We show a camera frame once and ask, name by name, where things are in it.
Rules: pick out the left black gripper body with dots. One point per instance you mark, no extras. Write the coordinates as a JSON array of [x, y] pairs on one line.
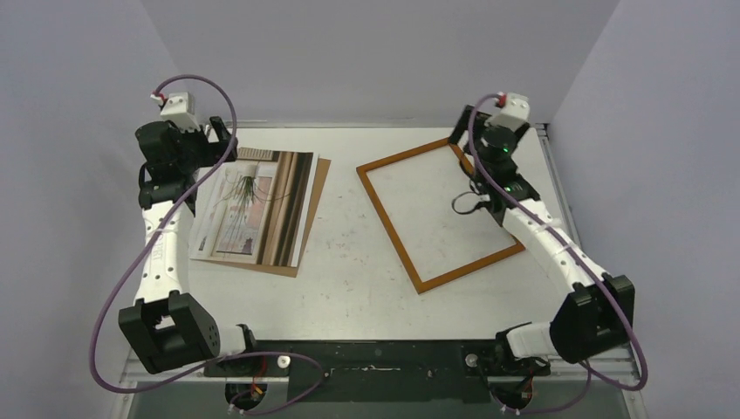
[[197, 151]]

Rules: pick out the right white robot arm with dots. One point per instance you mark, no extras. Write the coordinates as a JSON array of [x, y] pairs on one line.
[[598, 308]]

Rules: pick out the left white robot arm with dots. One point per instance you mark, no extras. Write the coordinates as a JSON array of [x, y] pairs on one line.
[[166, 326]]

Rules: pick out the printed plant photo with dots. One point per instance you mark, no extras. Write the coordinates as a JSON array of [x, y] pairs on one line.
[[260, 202]]

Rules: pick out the brown cardboard backing board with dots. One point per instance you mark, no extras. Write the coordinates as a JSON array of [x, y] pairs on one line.
[[315, 202]]

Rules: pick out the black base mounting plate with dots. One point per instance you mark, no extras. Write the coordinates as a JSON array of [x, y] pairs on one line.
[[387, 370]]

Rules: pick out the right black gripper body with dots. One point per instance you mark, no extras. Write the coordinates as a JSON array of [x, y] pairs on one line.
[[462, 133]]

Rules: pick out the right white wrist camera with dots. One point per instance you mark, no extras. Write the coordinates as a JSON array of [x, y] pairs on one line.
[[514, 111]]

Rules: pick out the wooden picture frame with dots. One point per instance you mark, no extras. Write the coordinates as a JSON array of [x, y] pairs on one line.
[[424, 203]]

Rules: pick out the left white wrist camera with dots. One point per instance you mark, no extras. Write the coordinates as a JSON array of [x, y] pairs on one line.
[[179, 109]]

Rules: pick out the aluminium rail front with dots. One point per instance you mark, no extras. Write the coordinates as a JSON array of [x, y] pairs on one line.
[[614, 364]]

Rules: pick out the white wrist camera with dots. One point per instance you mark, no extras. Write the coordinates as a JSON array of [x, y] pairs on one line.
[[514, 111], [179, 109]]

